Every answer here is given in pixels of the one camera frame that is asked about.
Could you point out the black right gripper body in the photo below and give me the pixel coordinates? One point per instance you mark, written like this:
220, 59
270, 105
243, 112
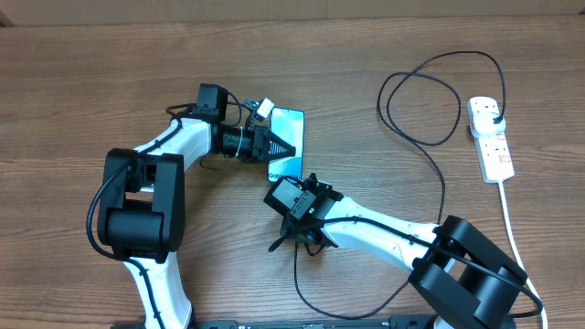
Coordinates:
293, 228

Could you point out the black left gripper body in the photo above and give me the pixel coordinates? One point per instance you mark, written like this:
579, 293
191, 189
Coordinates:
250, 143

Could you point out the blue Galaxy smartphone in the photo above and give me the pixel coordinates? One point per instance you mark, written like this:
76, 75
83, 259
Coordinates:
289, 125

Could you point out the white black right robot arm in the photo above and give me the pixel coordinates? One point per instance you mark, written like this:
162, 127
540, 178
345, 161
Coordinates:
465, 278

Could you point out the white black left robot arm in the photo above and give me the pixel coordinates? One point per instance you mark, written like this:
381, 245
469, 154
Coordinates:
138, 215

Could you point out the white charger plug adapter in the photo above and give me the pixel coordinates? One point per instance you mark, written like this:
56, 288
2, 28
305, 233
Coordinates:
486, 124

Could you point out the white power strip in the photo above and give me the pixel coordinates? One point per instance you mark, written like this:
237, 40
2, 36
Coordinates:
492, 152

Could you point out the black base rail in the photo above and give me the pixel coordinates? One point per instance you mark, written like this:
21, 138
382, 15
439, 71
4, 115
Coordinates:
417, 321

